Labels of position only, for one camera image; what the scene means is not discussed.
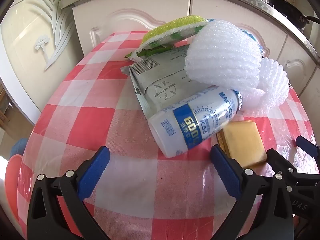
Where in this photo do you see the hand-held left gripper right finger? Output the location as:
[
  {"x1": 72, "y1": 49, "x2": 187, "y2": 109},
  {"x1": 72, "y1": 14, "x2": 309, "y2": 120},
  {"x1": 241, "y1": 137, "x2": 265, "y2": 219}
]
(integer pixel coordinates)
[{"x1": 210, "y1": 144, "x2": 294, "y2": 240}]

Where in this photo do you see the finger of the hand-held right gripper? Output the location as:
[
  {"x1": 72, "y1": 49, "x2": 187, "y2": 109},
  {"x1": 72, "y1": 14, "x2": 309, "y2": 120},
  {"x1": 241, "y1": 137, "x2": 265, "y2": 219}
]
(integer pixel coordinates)
[
  {"x1": 296, "y1": 135, "x2": 320, "y2": 164},
  {"x1": 266, "y1": 149, "x2": 320, "y2": 183}
]

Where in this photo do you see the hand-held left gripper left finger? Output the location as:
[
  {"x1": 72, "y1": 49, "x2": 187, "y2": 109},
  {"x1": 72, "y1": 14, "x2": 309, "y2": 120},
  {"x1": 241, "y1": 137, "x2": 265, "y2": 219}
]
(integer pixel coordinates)
[{"x1": 27, "y1": 145, "x2": 112, "y2": 240}]

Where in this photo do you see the yellow sponge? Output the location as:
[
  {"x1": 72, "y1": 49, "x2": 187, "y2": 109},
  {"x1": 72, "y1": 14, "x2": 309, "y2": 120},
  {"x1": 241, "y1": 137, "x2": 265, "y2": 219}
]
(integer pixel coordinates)
[{"x1": 217, "y1": 121, "x2": 268, "y2": 168}]

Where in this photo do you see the white plastic bottle blue label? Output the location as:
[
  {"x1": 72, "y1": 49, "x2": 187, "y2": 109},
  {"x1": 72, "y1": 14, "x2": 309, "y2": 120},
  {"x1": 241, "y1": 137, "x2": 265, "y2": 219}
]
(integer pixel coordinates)
[{"x1": 147, "y1": 85, "x2": 243, "y2": 158}]

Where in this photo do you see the red plastic basin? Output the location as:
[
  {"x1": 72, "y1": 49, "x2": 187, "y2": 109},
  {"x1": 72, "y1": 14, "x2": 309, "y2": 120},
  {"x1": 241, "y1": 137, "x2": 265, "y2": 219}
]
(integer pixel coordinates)
[{"x1": 4, "y1": 154, "x2": 33, "y2": 230}]

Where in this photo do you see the grey mailing bag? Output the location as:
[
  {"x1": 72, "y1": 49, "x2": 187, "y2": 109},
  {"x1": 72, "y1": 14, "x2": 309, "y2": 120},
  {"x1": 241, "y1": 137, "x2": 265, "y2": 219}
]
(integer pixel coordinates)
[{"x1": 120, "y1": 45, "x2": 213, "y2": 118}]

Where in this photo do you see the green snack wrapper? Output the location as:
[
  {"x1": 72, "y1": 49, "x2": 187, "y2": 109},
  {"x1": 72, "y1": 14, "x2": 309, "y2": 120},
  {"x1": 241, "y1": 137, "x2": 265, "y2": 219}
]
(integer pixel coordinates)
[{"x1": 124, "y1": 44, "x2": 174, "y2": 62}]

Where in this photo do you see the green scouring pad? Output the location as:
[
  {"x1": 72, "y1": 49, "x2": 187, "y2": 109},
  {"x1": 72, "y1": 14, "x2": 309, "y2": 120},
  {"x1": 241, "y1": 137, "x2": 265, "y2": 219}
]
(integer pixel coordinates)
[{"x1": 139, "y1": 15, "x2": 209, "y2": 52}]

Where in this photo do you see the red white checkered tablecloth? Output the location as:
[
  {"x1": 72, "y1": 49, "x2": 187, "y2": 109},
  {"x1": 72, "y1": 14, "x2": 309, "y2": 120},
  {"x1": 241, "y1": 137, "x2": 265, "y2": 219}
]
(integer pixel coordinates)
[{"x1": 17, "y1": 31, "x2": 317, "y2": 240}]

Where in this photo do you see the black frying pan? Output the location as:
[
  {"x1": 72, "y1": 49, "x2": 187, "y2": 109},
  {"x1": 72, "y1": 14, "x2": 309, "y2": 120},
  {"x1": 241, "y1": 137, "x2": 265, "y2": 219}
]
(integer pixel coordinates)
[{"x1": 265, "y1": 0, "x2": 320, "y2": 29}]

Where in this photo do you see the tall white glass-door cabinet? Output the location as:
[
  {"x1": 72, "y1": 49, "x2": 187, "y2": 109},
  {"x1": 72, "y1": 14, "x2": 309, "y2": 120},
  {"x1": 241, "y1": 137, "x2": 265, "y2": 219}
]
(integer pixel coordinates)
[{"x1": 0, "y1": 0, "x2": 85, "y2": 125}]

